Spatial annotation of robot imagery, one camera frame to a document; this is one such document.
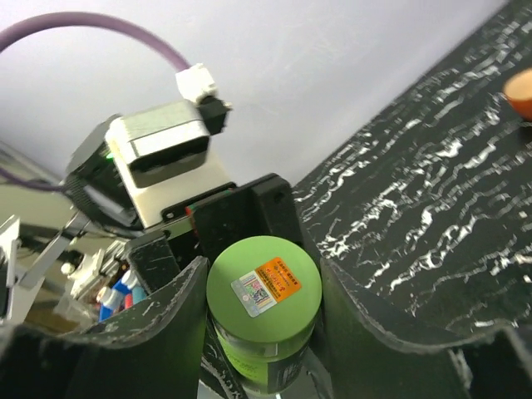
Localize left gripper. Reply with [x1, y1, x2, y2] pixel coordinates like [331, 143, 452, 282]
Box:
[124, 174, 303, 291]

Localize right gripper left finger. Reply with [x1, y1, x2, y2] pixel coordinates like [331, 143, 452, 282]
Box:
[1, 257, 209, 398]

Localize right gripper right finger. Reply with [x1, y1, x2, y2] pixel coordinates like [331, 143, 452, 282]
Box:
[320, 259, 531, 398]

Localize small orange cup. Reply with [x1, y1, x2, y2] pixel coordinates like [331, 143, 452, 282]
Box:
[503, 68, 532, 121]

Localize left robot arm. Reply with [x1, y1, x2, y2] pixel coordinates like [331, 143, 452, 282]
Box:
[64, 116, 303, 292]

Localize green pill bottle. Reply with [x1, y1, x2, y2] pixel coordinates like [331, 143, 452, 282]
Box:
[206, 236, 323, 396]

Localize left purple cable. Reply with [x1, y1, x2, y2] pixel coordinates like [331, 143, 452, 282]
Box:
[0, 11, 221, 193]

